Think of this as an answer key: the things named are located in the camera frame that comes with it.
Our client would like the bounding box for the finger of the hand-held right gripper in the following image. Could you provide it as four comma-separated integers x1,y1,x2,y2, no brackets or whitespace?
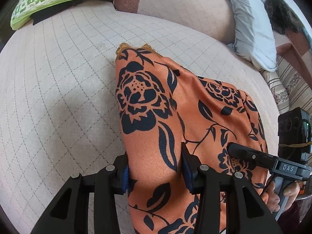
227,143,276,170

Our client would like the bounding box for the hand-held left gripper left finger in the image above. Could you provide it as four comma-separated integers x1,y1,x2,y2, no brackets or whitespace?
30,151,129,234

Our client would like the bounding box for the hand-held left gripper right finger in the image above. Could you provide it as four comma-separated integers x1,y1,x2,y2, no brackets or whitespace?
181,142,283,234

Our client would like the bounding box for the orange black floral garment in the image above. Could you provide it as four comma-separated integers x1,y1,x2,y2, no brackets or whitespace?
115,43,270,234

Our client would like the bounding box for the person's right hand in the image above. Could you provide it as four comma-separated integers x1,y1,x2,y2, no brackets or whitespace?
262,175,303,212

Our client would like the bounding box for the striped floral cushion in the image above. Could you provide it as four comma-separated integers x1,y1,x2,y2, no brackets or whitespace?
260,55,312,115

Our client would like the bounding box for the grey pillow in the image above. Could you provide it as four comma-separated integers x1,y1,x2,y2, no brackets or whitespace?
223,0,278,72

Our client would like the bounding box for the dark furry cushion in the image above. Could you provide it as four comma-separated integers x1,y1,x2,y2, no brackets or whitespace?
264,0,308,35

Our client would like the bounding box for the black flat cushion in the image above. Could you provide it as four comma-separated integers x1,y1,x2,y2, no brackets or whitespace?
32,1,76,26

